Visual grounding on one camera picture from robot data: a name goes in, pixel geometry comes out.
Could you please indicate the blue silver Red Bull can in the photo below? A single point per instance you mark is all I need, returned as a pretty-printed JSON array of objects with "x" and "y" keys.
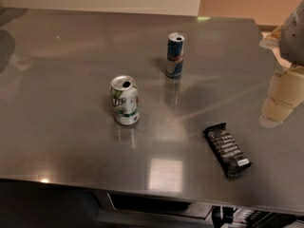
[{"x": 175, "y": 50}]

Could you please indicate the black snack bar wrapper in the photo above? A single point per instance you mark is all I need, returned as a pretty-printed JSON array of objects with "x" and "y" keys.
[{"x": 230, "y": 157}]

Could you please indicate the black drawer under table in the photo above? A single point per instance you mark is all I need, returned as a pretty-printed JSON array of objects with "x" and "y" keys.
[{"x": 153, "y": 206}]

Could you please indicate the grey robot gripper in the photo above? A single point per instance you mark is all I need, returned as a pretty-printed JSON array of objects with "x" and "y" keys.
[{"x": 294, "y": 40}]

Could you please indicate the white green soda can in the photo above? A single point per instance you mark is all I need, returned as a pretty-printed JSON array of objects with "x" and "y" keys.
[{"x": 124, "y": 95}]

